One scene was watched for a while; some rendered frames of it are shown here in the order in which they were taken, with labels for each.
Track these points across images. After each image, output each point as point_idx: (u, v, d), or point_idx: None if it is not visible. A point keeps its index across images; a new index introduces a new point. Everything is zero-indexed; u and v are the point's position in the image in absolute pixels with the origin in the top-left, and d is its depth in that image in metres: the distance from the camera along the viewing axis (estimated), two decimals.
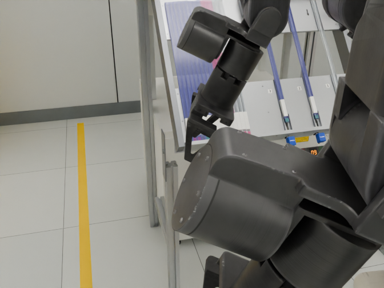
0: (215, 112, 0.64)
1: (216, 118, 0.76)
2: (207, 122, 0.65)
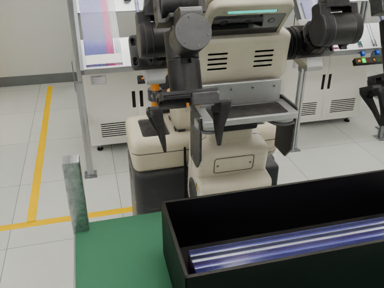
0: None
1: None
2: None
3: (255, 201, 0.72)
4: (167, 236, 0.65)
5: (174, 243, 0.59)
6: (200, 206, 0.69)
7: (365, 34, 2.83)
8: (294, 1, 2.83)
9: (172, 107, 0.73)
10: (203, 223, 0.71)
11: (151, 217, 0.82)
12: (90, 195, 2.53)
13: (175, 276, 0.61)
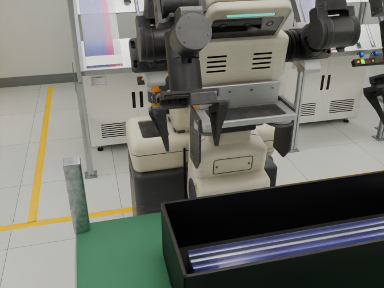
0: None
1: None
2: None
3: (253, 202, 0.73)
4: (166, 237, 0.66)
5: (173, 244, 0.60)
6: (199, 207, 0.71)
7: (364, 35, 2.84)
8: (293, 2, 2.84)
9: (175, 107, 0.74)
10: (202, 224, 0.73)
11: (151, 218, 0.83)
12: (90, 195, 2.55)
13: (174, 276, 0.63)
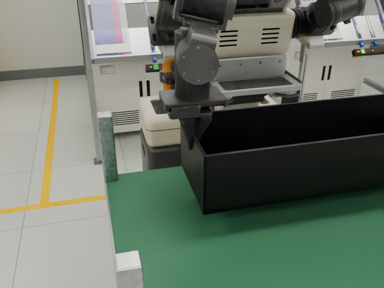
0: (222, 92, 0.70)
1: None
2: None
3: (260, 118, 0.83)
4: (186, 140, 0.76)
5: (193, 138, 0.70)
6: (214, 120, 0.81)
7: (364, 26, 2.93)
8: None
9: None
10: (215, 136, 0.82)
11: (172, 170, 0.92)
12: (100, 179, 2.64)
13: (194, 169, 0.72)
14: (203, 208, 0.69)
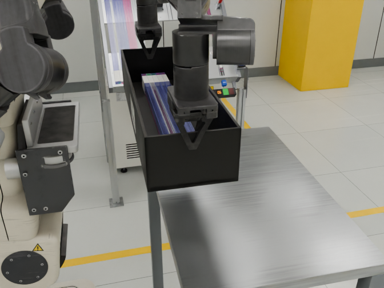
0: None
1: (178, 123, 0.70)
2: None
3: None
4: (173, 152, 0.72)
5: None
6: None
7: None
8: None
9: None
10: None
11: None
12: None
13: (206, 161, 0.75)
14: (238, 175, 0.78)
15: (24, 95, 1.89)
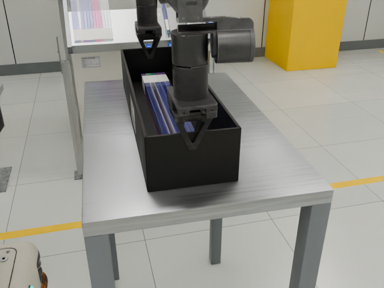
0: None
1: (178, 123, 0.70)
2: None
3: None
4: (173, 152, 0.72)
5: (204, 132, 0.72)
6: None
7: None
8: None
9: None
10: None
11: None
12: None
13: (206, 161, 0.75)
14: (238, 175, 0.78)
15: None
